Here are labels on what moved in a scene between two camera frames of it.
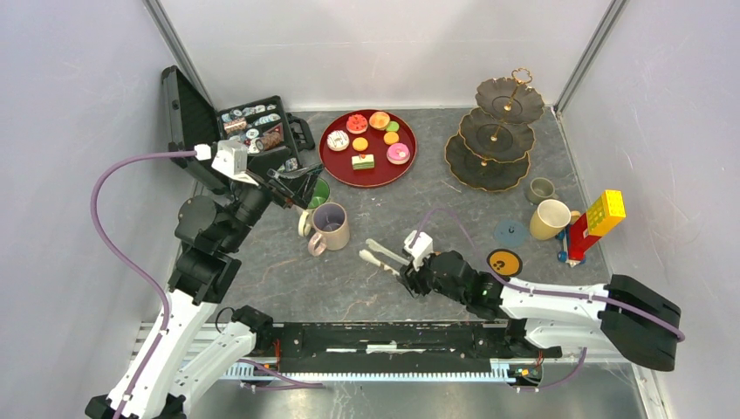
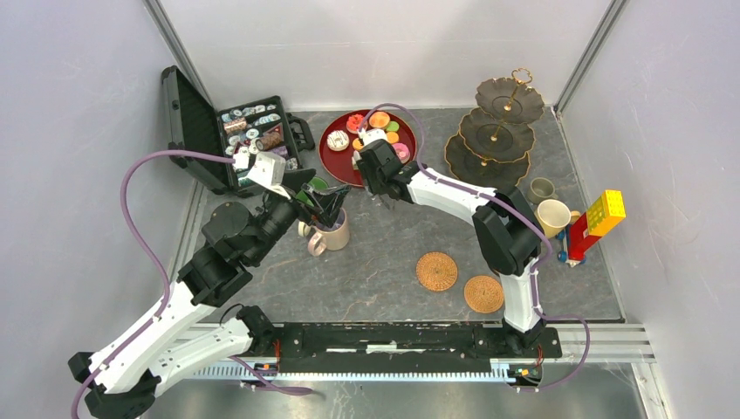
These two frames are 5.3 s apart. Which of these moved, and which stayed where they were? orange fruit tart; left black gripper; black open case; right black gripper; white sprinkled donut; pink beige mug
Moved: left black gripper; right black gripper
Stayed: pink beige mug; white sprinkled donut; orange fruit tart; black open case
